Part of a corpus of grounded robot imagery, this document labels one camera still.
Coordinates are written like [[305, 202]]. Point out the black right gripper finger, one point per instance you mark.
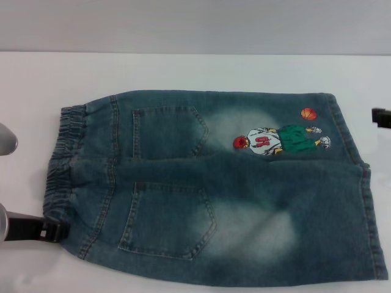
[[382, 113], [385, 120]]

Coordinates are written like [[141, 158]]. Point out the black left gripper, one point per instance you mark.
[[24, 226]]

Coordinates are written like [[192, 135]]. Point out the blue denim shorts with print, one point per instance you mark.
[[244, 195]]

